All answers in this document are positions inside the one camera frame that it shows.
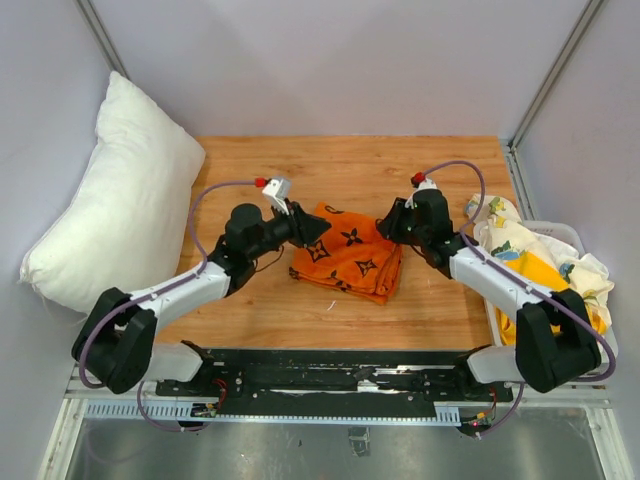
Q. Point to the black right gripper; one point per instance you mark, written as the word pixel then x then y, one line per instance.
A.
pixel 390 225

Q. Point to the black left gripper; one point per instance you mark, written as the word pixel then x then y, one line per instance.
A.
pixel 304 228

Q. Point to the orange patterned pillowcase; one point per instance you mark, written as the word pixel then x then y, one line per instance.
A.
pixel 351 257

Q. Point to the white pillow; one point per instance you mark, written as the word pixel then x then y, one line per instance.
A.
pixel 125 224

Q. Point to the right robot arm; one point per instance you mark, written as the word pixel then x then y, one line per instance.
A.
pixel 555 342

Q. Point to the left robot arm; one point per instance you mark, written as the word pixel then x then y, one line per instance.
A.
pixel 116 348

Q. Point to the white cartoon print cloth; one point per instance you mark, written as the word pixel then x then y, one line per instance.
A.
pixel 506 237

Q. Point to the yellow cloth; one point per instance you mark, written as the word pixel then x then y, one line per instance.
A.
pixel 593 289

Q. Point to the white plastic laundry basket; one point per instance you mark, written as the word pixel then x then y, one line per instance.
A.
pixel 550 233

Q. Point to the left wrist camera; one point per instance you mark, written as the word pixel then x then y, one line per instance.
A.
pixel 276 192

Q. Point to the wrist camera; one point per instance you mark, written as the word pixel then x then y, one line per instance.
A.
pixel 420 181
pixel 276 192

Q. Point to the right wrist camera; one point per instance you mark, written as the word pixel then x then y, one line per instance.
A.
pixel 420 181

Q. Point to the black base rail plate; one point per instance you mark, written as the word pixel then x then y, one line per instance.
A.
pixel 334 381

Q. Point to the grey slotted cable duct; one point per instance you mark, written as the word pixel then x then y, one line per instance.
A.
pixel 196 411

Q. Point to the right aluminium frame post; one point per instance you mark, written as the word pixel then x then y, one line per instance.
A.
pixel 577 34

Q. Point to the aluminium frame post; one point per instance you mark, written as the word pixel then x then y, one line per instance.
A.
pixel 99 32
pixel 577 34

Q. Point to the left aluminium frame post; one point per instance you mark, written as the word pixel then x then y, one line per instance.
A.
pixel 99 32

